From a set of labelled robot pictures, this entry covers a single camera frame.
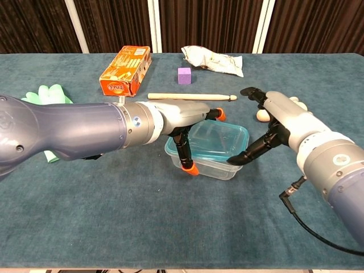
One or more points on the teal table cloth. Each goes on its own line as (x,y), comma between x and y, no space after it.
(142,221)

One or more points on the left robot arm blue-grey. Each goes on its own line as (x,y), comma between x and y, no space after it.
(71,128)

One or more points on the crumpled white snack bag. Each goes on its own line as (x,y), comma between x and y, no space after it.
(213,61)

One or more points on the green rubber glove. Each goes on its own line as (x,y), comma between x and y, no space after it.
(48,95)

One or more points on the purple foam cube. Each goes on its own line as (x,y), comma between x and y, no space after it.
(184,76)

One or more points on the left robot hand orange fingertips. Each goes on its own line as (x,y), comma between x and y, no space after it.
(185,113)

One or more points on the orange cardboard snack box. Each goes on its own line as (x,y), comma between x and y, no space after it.
(125,71)

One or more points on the clear plastic food container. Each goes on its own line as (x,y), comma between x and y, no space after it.
(216,170)

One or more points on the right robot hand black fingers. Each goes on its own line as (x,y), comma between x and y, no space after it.
(293,119)

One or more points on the teal translucent container lid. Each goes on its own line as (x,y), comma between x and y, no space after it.
(221,142)

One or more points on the wooden drumstick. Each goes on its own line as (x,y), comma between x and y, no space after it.
(187,96)

